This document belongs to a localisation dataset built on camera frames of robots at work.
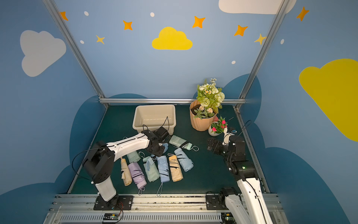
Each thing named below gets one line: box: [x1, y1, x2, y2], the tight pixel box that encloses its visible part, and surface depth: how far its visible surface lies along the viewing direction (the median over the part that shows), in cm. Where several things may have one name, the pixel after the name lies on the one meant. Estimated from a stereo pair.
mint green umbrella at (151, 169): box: [142, 155, 160, 183], surface depth 84 cm
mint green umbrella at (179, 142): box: [169, 134, 200, 152], surface depth 98 cm
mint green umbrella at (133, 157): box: [126, 150, 141, 164], surface depth 90 cm
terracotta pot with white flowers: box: [189, 77, 226, 132], surface depth 90 cm
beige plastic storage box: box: [132, 104, 177, 136], surface depth 106 cm
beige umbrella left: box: [120, 157, 133, 187], surface depth 81 cm
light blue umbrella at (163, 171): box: [156, 155, 171, 197], surface depth 85 cm
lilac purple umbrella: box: [127, 161, 148, 196], surface depth 82 cm
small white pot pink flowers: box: [207, 115, 228, 137], surface depth 94 cm
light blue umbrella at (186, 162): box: [173, 147, 194, 173], surface depth 90 cm
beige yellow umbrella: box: [167, 153, 184, 182], surface depth 85 cm
